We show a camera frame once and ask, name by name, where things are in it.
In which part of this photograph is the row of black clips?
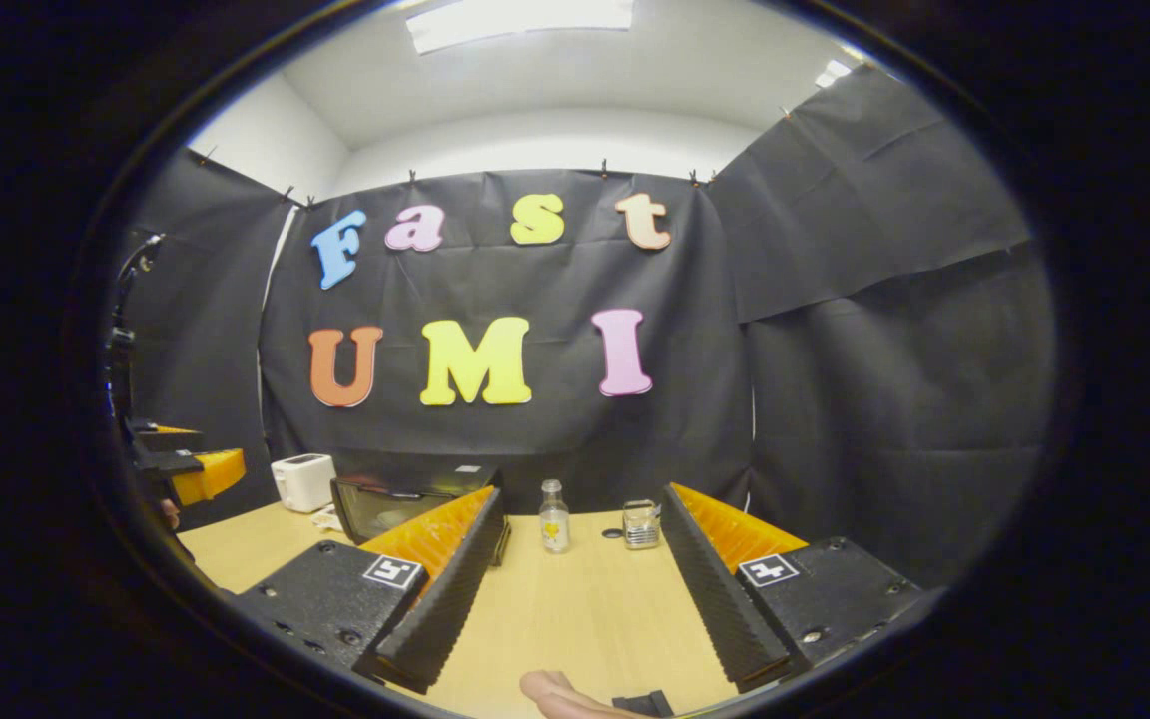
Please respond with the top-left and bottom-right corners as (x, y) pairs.
(198, 105), (794, 206)

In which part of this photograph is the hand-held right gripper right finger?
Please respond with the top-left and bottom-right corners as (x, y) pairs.
(660, 482), (925, 693)

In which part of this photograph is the black backdrop cloth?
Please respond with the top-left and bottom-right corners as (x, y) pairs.
(106, 65), (1060, 590)

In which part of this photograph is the clear plastic bottle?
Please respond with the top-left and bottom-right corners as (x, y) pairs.
(539, 479), (571, 554)

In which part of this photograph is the clear glass cup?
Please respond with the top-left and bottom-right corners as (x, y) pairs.
(622, 499), (662, 550)

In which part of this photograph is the white toaster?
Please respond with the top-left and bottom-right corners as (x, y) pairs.
(271, 453), (337, 514)

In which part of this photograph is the large ceiling light panel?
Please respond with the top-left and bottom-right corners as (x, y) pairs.
(405, 0), (636, 56)

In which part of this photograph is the black electric oven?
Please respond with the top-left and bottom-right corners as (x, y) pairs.
(330, 464), (513, 568)

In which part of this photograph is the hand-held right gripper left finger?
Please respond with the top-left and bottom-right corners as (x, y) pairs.
(234, 486), (508, 695)

